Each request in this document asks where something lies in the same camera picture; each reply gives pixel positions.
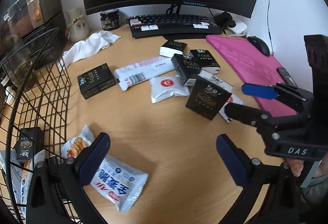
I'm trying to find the small white cracker packet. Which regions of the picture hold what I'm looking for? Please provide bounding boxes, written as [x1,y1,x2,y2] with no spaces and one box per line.
[219,94,245,123]

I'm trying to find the white Aji cracker packet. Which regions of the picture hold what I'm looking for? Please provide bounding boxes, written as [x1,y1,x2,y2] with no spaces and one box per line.
[61,125,148,214]

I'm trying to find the black Face tissue pack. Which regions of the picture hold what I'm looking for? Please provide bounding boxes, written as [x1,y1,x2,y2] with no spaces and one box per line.
[159,40,187,58]
[190,49,221,74]
[186,76,232,120]
[14,127,44,164]
[171,54,201,86]
[77,63,116,99]

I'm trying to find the black white tissue pack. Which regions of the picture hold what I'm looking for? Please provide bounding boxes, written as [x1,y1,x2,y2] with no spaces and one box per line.
[199,70,233,93]

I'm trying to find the white round-logo sachet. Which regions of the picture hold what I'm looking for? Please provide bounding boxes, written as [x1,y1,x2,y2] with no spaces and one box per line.
[149,76,190,103]

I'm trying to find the long white pink packet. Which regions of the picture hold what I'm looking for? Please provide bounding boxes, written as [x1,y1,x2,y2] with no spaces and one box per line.
[113,56,175,91]

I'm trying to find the long white snack packet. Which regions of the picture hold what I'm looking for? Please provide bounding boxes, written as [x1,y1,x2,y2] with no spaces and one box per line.
[10,150,46,205]

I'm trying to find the person right hand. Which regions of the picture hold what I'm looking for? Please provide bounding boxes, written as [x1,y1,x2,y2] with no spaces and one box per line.
[285,158,304,177]

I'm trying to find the pink mouse pad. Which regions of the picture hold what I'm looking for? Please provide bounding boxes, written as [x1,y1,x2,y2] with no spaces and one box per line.
[206,34,298,118]

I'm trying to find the black computer mouse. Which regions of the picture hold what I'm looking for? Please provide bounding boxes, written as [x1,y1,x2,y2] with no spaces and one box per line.
[247,36,270,57]

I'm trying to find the dark mechanical keyboard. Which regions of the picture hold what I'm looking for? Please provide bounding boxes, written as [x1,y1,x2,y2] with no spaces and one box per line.
[126,14,222,40]

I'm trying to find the white crumpled cloth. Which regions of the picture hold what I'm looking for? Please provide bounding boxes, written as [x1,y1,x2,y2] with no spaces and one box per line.
[58,30,121,69]

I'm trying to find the small cream ceramic vase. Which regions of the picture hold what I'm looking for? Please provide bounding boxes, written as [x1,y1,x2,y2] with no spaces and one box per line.
[66,8,90,42]

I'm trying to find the dark acrylic cosmetics organizer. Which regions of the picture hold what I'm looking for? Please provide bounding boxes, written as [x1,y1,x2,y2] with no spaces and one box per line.
[1,0,67,86]

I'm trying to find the small dark glass jar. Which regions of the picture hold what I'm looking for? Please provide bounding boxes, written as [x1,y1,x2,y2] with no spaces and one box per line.
[100,9,121,31]

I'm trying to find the black wire basket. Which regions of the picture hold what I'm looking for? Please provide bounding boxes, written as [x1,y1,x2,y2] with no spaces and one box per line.
[0,27,83,224]

